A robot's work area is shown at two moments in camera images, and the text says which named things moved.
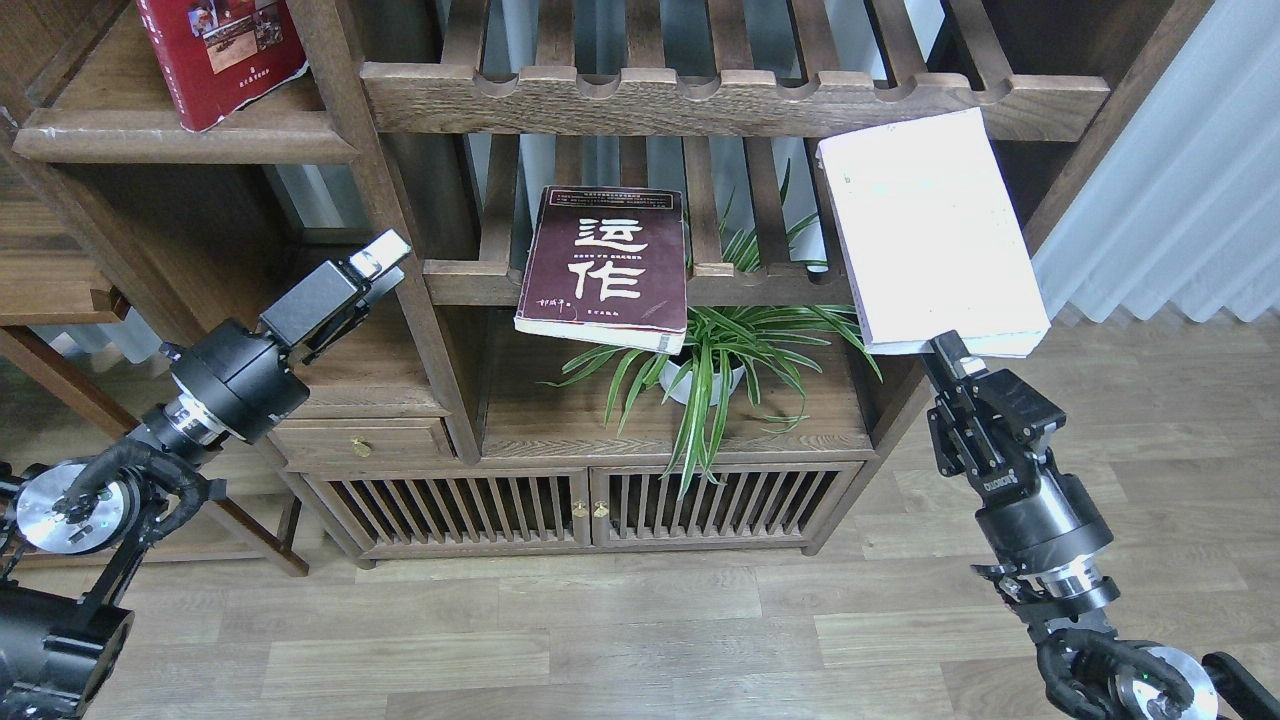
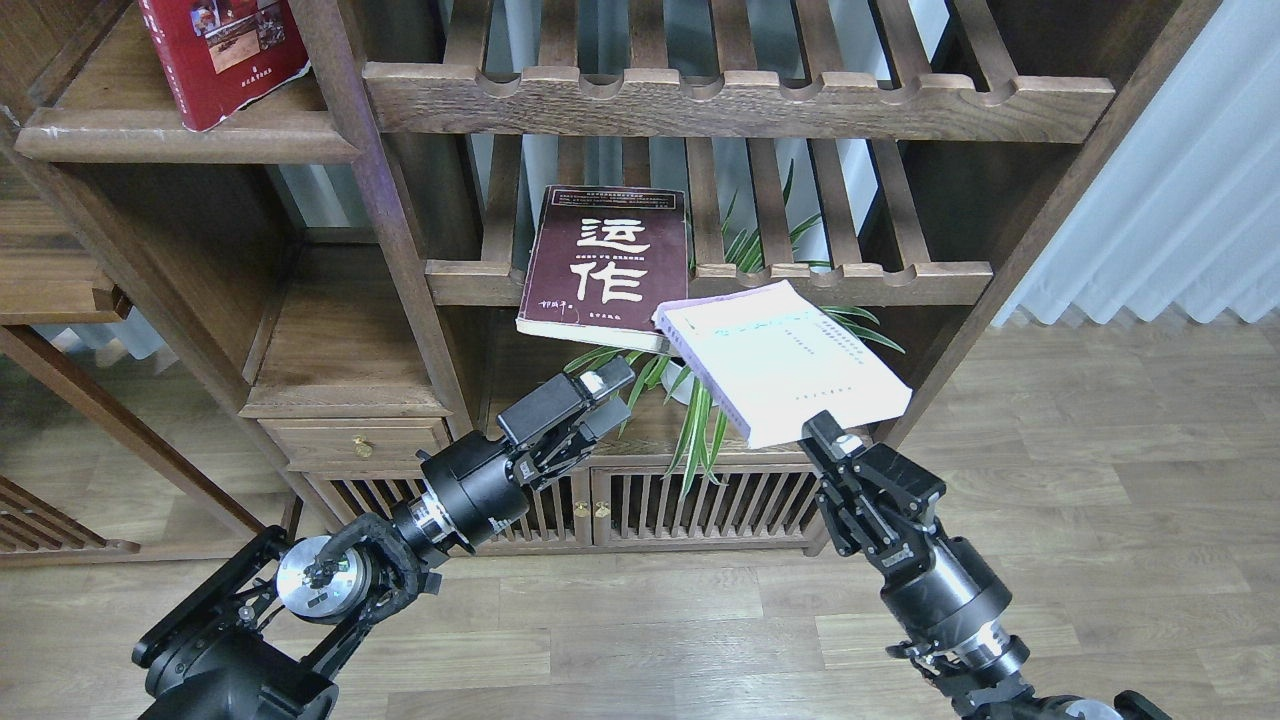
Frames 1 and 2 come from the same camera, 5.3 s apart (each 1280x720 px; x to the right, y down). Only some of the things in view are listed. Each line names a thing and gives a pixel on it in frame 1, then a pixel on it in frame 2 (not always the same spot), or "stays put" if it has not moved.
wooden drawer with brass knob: x=306 y=441 stays put
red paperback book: x=216 y=53 stays put
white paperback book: x=930 y=237 to x=771 y=356
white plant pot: x=682 y=391 stays put
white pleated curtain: x=1183 y=208 stays put
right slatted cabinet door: x=777 y=504 stays put
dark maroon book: x=607 y=266 stays put
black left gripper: x=227 y=381 to x=473 y=487
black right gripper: x=1042 y=522 to x=941 y=588
